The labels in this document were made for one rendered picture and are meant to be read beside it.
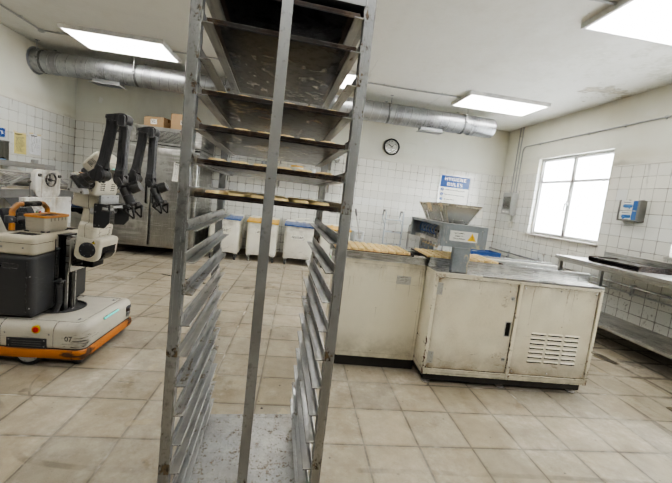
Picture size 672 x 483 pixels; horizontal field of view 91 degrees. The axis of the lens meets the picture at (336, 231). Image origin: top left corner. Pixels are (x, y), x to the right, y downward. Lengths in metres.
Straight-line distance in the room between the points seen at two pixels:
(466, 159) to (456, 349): 5.17
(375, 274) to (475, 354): 0.92
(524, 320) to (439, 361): 0.69
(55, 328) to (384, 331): 2.18
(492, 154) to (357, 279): 5.55
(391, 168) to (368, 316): 4.52
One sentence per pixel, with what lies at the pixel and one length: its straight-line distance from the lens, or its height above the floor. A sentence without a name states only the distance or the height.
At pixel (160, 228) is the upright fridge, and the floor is 0.46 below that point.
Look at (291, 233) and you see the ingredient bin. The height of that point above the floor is 0.57.
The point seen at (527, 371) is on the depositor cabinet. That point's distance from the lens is 3.02.
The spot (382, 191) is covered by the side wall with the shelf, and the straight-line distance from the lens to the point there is 6.68.
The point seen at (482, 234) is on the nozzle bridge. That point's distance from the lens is 2.53.
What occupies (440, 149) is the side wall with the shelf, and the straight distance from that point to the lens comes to 7.11.
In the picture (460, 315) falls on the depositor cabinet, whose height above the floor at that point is 0.54.
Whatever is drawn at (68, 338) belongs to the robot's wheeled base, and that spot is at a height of 0.20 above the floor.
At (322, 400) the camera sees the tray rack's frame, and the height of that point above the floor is 0.64.
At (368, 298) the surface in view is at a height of 0.54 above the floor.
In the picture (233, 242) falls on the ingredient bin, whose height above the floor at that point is 0.31.
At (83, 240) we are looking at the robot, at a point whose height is 0.79.
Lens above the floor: 1.26
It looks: 6 degrees down
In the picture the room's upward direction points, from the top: 7 degrees clockwise
